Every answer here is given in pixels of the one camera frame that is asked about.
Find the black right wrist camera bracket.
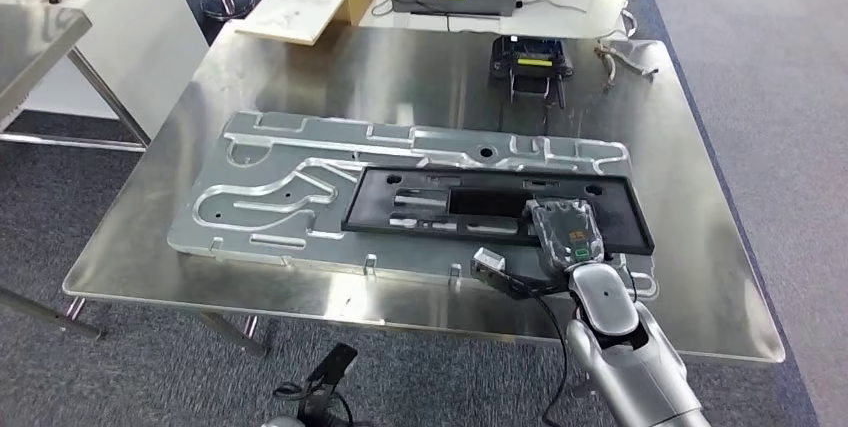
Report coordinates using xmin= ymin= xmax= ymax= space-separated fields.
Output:
xmin=470 ymin=258 xmax=572 ymax=301

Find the black device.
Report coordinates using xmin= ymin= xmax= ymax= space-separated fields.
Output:
xmin=488 ymin=34 xmax=576 ymax=111

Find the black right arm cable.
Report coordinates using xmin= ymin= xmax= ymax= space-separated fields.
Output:
xmin=526 ymin=288 xmax=572 ymax=427

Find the black plastic car part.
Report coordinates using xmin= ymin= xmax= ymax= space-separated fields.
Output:
xmin=341 ymin=165 xmax=656 ymax=258

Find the white cable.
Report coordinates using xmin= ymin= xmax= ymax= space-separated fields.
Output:
xmin=592 ymin=9 xmax=660 ymax=94

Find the grey stamped metal plate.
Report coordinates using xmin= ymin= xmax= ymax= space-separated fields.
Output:
xmin=166 ymin=111 xmax=660 ymax=299

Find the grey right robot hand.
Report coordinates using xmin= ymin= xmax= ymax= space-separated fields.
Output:
xmin=526 ymin=197 xmax=607 ymax=276

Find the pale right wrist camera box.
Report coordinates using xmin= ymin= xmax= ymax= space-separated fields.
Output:
xmin=473 ymin=246 xmax=508 ymax=274

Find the white plastic bottle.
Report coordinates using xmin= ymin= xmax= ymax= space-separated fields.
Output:
xmin=586 ymin=0 xmax=629 ymax=34

